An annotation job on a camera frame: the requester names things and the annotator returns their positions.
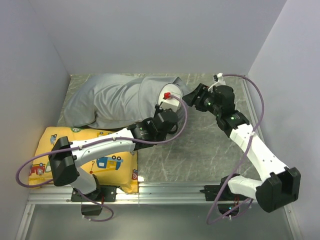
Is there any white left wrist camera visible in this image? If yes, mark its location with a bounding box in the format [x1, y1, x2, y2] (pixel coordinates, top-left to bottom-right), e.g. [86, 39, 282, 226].
[158, 92, 182, 112]

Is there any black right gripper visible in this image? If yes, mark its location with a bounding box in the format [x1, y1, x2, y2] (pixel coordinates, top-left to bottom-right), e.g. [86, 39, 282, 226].
[182, 83, 222, 117]

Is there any white pillow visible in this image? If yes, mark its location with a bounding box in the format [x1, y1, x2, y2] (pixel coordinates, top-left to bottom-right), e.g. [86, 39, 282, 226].
[157, 83, 183, 112]

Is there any yellow cartoon print pillow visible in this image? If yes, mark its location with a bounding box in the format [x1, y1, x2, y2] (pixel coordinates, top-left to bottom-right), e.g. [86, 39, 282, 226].
[28, 126, 138, 194]

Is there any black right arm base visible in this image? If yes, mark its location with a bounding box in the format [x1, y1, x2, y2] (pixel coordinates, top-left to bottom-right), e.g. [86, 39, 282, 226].
[199, 174, 253, 218]

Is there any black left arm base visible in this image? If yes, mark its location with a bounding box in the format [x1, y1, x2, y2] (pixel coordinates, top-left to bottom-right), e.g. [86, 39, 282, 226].
[70, 185, 117, 219]

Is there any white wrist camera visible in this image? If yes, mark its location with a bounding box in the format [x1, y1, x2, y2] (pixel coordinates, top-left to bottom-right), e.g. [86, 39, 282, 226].
[158, 92, 182, 112]
[208, 73, 226, 93]

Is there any grey pillowcase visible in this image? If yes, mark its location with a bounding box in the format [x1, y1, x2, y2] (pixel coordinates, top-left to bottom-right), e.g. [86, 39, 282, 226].
[63, 73, 189, 130]

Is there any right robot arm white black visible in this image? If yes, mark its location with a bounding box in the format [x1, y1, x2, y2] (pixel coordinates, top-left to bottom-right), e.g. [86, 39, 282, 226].
[182, 83, 301, 213]

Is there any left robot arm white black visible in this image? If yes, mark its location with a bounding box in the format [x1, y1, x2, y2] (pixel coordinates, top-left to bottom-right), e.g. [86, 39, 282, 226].
[48, 109, 179, 201]

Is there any aluminium mounting rail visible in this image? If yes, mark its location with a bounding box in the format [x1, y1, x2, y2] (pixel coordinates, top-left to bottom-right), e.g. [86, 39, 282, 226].
[26, 181, 220, 206]

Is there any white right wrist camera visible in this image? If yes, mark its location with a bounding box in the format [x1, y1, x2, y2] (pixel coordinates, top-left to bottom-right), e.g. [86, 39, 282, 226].
[208, 73, 226, 93]

